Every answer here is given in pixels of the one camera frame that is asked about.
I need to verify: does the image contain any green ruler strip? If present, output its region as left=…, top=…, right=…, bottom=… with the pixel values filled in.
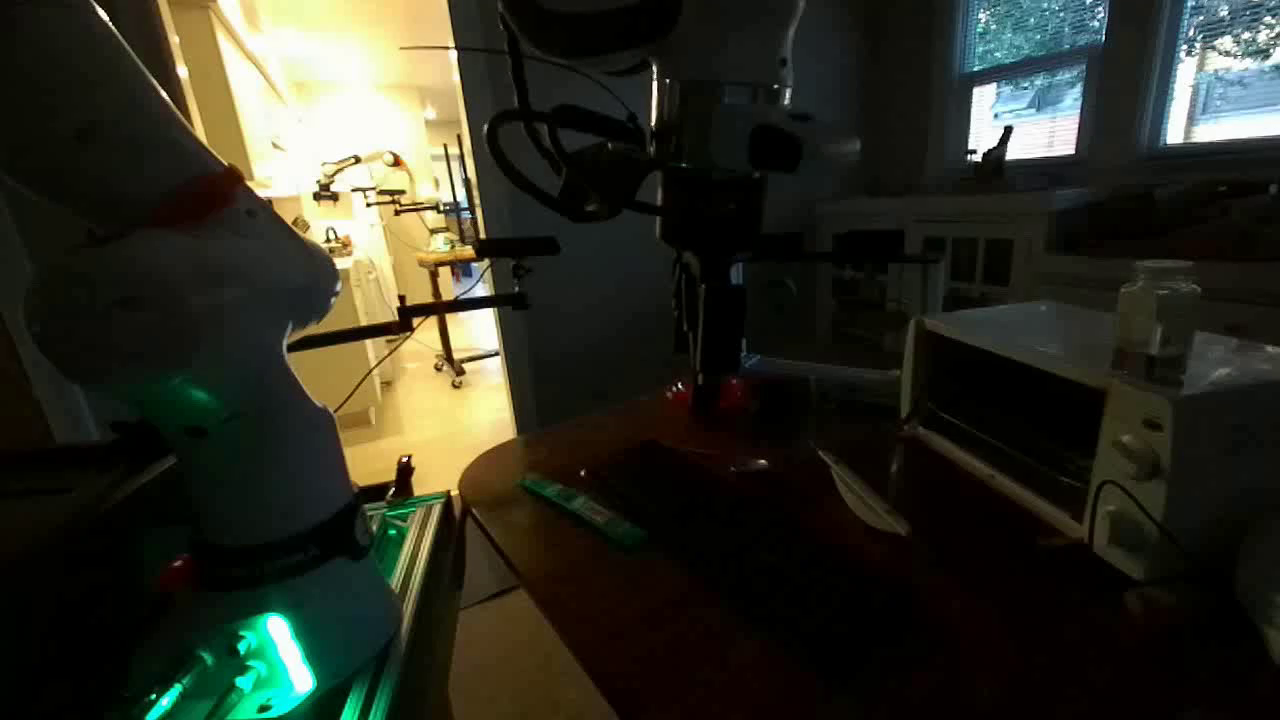
left=522, top=478, right=648, bottom=548

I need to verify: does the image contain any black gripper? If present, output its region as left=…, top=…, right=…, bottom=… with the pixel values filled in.
left=656, top=86, right=805, bottom=389

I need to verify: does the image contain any clear plastic bottle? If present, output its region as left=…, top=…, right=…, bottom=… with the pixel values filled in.
left=1111, top=259, right=1199, bottom=389

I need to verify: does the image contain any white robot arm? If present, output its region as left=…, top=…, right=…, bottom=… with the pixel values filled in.
left=0, top=0, right=805, bottom=720

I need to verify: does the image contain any white plastic spoon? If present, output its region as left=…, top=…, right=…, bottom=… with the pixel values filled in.
left=819, top=452, right=911, bottom=536

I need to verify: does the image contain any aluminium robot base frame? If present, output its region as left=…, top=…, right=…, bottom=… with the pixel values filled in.
left=124, top=495, right=455, bottom=720

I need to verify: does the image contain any red plastic bowl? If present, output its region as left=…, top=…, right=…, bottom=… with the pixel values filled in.
left=664, top=375, right=751, bottom=418

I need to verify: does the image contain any white toaster oven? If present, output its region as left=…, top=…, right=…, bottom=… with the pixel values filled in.
left=896, top=299, right=1280, bottom=589

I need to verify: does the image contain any black camera arm mount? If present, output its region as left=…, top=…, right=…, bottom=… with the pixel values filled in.
left=283, top=238, right=559, bottom=352

